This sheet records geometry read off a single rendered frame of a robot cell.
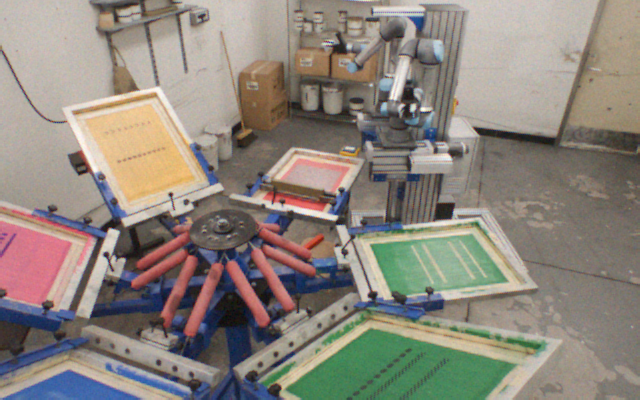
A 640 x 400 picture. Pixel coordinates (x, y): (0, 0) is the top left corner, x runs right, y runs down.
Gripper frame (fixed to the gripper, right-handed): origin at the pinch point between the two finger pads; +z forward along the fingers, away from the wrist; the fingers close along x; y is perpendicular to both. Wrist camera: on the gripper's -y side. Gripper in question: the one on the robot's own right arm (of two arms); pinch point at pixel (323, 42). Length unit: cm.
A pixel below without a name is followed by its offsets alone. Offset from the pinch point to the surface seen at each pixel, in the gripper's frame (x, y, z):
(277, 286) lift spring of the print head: -206, 24, -65
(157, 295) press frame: -222, 35, -11
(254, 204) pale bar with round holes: -142, 46, -13
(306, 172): -84, 61, -19
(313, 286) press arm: -180, 52, -69
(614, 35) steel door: 274, 67, -236
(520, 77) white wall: 255, 120, -151
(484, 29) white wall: 259, 67, -98
